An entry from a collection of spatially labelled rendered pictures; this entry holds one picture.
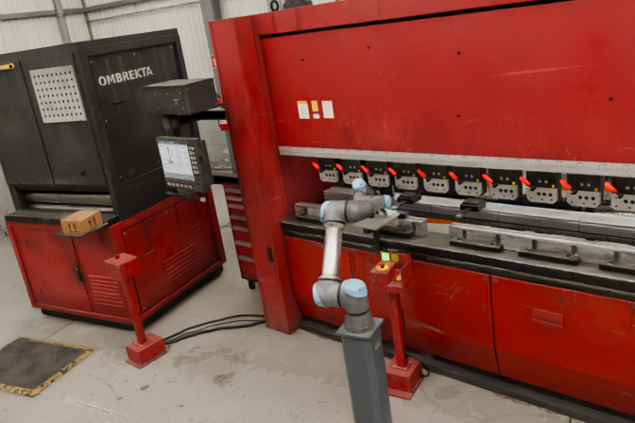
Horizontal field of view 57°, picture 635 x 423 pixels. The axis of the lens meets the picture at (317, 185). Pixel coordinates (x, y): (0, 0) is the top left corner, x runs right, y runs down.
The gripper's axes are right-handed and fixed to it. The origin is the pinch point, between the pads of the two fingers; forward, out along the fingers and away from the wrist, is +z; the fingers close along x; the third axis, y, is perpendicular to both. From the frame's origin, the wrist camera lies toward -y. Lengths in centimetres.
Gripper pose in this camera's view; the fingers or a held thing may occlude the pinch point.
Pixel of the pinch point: (382, 215)
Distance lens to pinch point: 360.7
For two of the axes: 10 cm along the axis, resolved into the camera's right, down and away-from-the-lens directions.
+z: 5.1, 5.2, 6.9
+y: 3.8, -8.5, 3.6
